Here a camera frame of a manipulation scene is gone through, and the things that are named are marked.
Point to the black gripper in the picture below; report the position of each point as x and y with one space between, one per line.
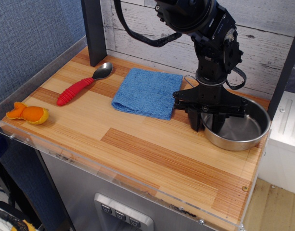
203 99

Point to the stainless steel pot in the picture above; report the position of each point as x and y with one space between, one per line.
239 133

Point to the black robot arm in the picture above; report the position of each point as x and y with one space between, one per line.
214 34

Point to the blue folded cloth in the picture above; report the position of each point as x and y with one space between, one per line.
147 93

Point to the white ribbed appliance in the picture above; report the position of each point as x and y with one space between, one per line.
278 162

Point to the clear acrylic table guard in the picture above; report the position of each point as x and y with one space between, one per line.
163 160

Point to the silver control panel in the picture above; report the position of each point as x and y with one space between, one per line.
115 216

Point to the orange plush fish toy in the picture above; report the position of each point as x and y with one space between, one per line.
32 114

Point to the yellow black object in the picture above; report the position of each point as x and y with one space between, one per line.
11 223

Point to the right dark vertical post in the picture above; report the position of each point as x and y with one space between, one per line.
282 82

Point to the dark vertical post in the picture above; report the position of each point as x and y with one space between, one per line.
282 82
93 22

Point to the red handled metal spoon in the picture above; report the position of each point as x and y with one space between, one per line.
68 94

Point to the left dark vertical post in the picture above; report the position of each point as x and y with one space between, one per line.
93 22

